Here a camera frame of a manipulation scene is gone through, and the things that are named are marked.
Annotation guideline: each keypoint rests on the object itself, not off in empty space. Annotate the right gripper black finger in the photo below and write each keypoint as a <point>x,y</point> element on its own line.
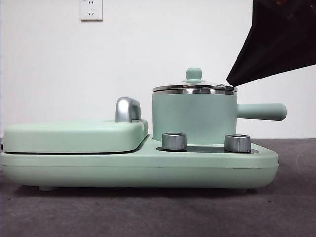
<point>279,42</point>

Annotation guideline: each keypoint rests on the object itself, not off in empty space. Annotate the glass lid with green knob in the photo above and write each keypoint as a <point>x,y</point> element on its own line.
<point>194,74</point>

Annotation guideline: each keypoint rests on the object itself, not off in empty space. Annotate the silver control knob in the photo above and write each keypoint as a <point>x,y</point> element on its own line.
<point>174,142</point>
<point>237,143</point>

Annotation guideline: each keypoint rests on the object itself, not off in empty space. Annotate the black control panel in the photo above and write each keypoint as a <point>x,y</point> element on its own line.
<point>205,148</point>

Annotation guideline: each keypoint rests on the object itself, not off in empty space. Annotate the green breakfast machine base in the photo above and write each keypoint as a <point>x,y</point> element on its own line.
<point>148,172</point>

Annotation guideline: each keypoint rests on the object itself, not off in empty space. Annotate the green griddle cover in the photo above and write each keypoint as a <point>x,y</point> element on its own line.
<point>74,138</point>

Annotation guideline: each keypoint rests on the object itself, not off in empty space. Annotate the white wall outlet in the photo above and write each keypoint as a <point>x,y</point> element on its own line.
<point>90,10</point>

